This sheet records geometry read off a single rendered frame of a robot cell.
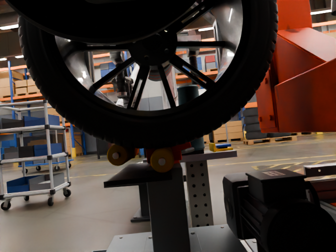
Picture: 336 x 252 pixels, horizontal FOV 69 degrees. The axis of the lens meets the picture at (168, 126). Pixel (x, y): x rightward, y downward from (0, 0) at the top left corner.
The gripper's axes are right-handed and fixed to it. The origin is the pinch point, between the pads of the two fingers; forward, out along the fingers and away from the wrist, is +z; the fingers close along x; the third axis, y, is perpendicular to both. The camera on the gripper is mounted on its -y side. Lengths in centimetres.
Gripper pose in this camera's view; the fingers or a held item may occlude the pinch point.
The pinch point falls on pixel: (119, 77)
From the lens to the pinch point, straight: 114.7
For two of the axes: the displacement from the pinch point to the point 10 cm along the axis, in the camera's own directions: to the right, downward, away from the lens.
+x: -9.9, 1.0, -0.1
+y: 1.0, 9.9, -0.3
